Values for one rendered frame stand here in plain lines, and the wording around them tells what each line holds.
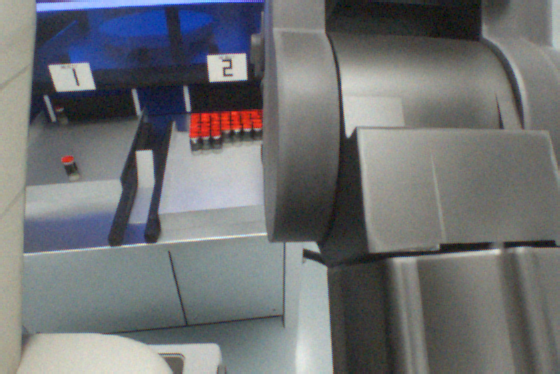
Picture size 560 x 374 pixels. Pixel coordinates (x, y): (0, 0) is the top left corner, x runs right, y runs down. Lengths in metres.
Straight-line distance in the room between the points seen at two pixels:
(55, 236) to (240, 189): 0.32
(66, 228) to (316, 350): 1.06
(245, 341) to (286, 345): 0.15
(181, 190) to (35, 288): 0.81
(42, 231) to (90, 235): 0.09
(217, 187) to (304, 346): 0.93
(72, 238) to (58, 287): 0.72
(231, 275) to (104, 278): 0.40
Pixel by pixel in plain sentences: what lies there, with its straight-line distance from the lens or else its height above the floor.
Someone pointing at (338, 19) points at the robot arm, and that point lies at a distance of 0.17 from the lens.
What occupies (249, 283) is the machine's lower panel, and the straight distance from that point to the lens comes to 1.33.
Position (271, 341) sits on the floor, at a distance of 1.54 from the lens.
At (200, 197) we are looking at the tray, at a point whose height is 0.88.
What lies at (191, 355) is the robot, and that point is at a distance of 0.31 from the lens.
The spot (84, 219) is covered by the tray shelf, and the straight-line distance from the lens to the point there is 0.73.
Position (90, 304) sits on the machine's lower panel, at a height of 0.26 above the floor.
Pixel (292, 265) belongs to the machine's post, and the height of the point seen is 0.35.
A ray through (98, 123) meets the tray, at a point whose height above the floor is 0.88.
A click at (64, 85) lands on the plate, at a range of 0.98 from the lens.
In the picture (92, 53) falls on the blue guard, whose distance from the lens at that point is 0.94.
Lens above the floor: 1.31
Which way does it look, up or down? 36 degrees down
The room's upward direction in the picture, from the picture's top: straight up
